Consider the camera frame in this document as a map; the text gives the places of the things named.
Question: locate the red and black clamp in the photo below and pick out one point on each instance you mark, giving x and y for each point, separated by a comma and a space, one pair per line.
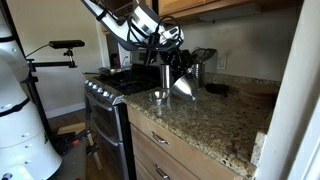
76, 140

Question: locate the wooden upper cabinet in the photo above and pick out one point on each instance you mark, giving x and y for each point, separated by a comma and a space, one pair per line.
186, 5

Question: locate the large perforated steel utensil holder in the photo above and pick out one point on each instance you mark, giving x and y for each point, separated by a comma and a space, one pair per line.
165, 76

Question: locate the small perforated steel utensil holder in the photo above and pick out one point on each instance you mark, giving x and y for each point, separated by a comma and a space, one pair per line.
199, 75

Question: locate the white wall outlet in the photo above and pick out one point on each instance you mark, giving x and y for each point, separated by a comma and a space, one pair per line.
222, 61

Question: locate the white pantry cabinet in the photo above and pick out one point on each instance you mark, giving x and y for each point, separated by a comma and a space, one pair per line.
293, 100

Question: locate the perforated mounting table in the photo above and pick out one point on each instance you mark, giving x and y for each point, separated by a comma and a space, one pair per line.
71, 160

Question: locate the empty steel bowl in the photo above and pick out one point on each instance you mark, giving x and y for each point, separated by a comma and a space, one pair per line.
159, 96

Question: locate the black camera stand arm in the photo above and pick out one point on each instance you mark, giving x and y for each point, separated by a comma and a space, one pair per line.
50, 64

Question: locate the black stereo camera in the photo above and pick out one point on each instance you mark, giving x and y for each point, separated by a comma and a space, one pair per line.
66, 44

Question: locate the black cast iron skillet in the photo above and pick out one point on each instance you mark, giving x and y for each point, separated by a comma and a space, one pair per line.
216, 89

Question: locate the frying pan on stove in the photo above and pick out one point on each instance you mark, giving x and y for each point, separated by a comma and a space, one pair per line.
110, 71

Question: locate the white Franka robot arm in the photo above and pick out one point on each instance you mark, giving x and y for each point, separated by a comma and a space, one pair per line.
143, 20

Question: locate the metal skimmer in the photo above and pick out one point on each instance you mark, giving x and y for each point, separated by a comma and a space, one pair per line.
205, 55

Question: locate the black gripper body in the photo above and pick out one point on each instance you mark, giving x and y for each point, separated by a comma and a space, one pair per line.
176, 60

